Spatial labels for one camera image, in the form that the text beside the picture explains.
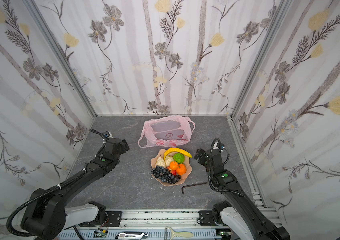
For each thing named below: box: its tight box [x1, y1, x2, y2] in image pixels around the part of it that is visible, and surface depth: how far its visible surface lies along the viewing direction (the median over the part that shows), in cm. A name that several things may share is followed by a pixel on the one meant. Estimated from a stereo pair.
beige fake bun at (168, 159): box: [165, 155, 174, 167], surface depth 91 cm
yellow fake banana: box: [163, 147, 193, 161], surface depth 93 cm
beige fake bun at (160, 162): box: [155, 154, 166, 168], surface depth 88 cm
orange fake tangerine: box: [176, 163, 187, 176], surface depth 87 cm
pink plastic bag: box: [138, 115, 196, 148], surface depth 104 cm
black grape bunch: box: [151, 165, 181, 184], surface depth 82 cm
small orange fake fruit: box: [169, 161, 179, 170], surface depth 86 cm
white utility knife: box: [114, 231, 149, 240], surface depth 70 cm
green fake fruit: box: [173, 152, 185, 164], surface depth 90 cm
